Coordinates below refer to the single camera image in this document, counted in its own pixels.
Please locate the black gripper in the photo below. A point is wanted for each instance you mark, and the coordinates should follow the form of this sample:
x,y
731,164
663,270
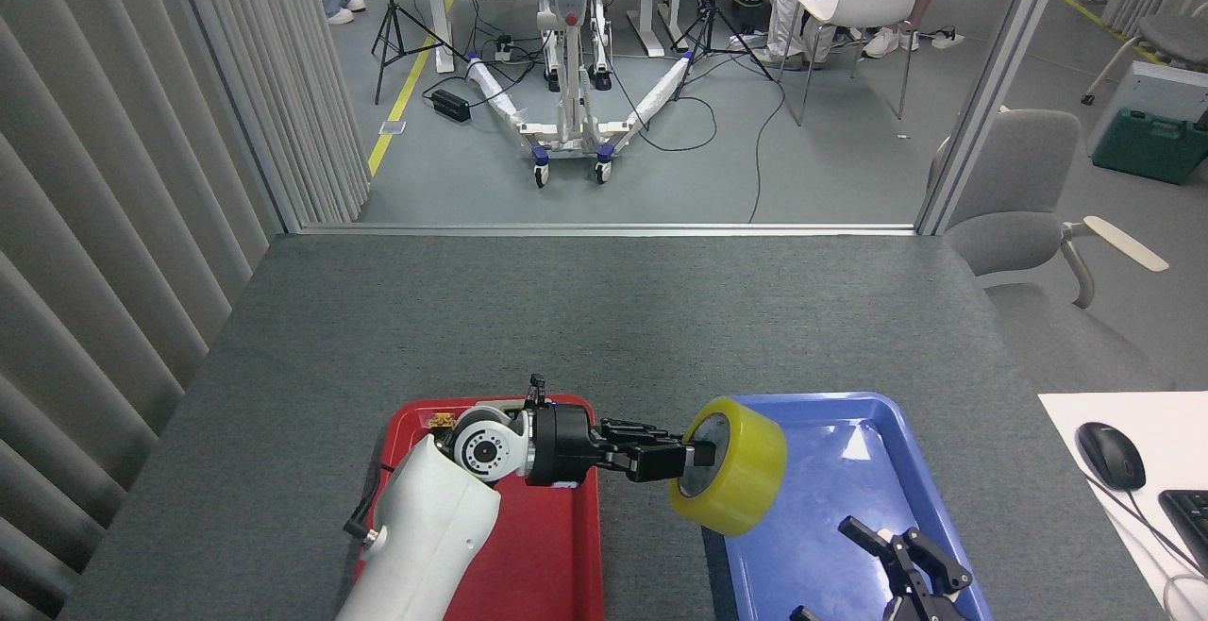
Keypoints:
x,y
915,615
562,446

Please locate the yellow tape roll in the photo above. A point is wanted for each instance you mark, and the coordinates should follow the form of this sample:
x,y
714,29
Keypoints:
x,y
746,470

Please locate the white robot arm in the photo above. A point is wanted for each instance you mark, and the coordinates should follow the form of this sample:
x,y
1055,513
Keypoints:
x,y
425,527

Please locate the blue plastic tray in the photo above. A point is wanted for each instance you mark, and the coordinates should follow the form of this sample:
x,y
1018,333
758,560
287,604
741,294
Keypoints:
x,y
821,470

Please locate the red plastic tray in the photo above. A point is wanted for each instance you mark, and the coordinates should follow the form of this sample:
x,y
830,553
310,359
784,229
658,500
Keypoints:
x,y
557,545

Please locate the black orange push button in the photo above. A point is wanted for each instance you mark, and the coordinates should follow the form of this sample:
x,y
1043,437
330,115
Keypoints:
x,y
442,421

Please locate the black computer mouse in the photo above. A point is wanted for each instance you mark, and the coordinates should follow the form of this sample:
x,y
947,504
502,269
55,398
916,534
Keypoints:
x,y
1112,456

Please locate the white stand on wheels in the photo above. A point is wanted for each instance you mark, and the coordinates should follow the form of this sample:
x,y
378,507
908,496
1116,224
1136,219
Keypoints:
x,y
571,121

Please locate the black keyboard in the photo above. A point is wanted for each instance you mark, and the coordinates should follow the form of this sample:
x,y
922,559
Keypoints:
x,y
1191,522

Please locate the white desk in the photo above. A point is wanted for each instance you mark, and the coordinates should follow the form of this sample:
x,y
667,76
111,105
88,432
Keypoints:
x,y
1170,432

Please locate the black power adapter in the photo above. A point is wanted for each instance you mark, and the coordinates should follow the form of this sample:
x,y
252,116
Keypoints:
x,y
451,106

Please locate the black tripod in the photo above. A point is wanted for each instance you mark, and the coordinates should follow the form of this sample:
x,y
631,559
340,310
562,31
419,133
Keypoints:
x,y
710,31
392,22

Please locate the white power strip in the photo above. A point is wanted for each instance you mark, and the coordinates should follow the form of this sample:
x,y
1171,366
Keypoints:
x,y
947,39
504,48

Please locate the grey office chair with armrest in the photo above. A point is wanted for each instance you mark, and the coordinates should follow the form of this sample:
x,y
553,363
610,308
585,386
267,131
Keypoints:
x,y
1024,177

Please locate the green plastic case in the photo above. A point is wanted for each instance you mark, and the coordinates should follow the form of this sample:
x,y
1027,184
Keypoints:
x,y
1147,144

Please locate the grey metal box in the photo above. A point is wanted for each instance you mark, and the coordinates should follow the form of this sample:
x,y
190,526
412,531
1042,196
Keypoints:
x,y
1156,88

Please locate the grey round chair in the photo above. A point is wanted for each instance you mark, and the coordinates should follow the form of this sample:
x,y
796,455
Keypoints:
x,y
1180,36

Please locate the silver table rail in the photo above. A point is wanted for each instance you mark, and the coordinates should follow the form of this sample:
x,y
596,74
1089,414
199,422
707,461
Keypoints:
x,y
604,228

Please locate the silver post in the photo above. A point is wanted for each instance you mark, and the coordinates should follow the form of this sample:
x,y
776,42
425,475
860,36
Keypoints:
x,y
1000,64

